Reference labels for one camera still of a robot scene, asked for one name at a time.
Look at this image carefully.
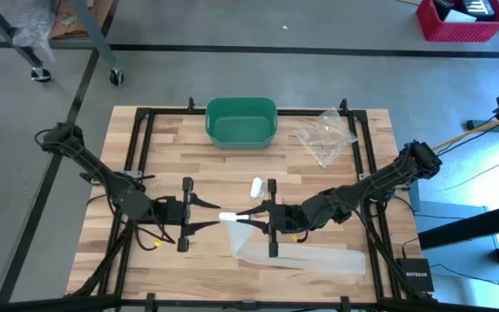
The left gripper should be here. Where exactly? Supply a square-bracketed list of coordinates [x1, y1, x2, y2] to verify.
[160, 176, 222, 253]

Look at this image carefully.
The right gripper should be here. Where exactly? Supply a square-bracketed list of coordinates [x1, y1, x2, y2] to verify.
[235, 178, 306, 258]

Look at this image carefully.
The white gauze bandage roll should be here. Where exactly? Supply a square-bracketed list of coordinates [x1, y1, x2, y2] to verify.
[249, 176, 265, 200]

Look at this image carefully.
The long clear plastic bag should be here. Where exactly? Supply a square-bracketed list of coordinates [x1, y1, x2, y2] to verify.
[217, 211, 367, 276]

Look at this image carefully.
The green plastic basket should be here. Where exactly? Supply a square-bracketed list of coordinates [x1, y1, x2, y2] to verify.
[204, 96, 279, 151]

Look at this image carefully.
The grey metal wheeled cart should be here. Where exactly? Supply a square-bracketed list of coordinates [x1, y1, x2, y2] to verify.
[0, 0, 126, 86]

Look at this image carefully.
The black metal stand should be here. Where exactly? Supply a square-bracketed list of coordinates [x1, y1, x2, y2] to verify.
[418, 93, 499, 312]

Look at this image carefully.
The brown cardboard box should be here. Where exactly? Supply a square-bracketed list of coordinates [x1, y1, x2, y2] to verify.
[49, 0, 116, 40]

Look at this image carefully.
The crumpled clear plastic wrap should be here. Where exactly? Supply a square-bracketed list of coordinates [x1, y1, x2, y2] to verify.
[13, 0, 58, 62]

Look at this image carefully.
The red plastic crate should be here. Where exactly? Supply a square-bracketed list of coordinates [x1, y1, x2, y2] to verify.
[415, 0, 499, 43]

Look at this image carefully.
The black electronic device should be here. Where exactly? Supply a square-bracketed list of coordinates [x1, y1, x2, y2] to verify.
[431, 0, 499, 22]

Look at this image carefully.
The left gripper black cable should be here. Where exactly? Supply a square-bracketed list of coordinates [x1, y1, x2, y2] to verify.
[121, 194, 177, 252]

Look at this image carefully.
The black Netgear network switch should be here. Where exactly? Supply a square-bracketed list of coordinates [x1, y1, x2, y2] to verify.
[395, 257, 436, 294]

